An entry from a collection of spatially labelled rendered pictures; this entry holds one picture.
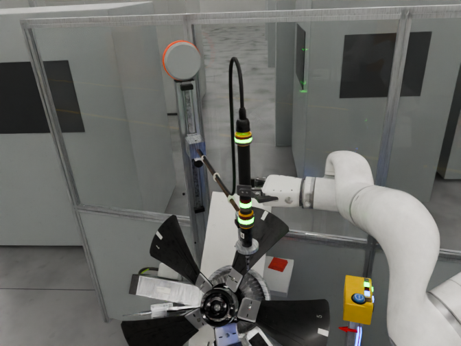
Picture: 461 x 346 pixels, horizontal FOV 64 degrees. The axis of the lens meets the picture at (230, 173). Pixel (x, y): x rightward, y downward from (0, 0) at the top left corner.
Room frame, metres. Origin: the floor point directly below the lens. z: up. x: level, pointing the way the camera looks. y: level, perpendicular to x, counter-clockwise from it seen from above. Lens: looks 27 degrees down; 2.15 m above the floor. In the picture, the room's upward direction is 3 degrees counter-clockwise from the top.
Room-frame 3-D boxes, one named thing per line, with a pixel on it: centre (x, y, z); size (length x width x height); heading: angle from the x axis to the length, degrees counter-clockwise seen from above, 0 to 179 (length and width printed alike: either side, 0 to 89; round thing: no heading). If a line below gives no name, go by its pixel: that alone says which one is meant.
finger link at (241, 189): (0.86, -0.04, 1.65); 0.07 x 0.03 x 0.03; 72
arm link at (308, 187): (0.84, -0.20, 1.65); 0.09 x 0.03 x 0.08; 162
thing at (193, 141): (1.50, 0.15, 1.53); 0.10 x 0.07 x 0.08; 17
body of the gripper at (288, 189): (0.87, -0.14, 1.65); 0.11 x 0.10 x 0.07; 72
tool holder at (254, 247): (0.91, -0.03, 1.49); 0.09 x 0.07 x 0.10; 17
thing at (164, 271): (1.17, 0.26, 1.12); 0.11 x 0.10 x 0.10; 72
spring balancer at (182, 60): (1.58, 0.18, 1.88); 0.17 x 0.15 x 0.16; 72
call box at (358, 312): (1.07, -0.47, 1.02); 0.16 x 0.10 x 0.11; 162
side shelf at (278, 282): (1.46, -0.10, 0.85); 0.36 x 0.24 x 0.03; 72
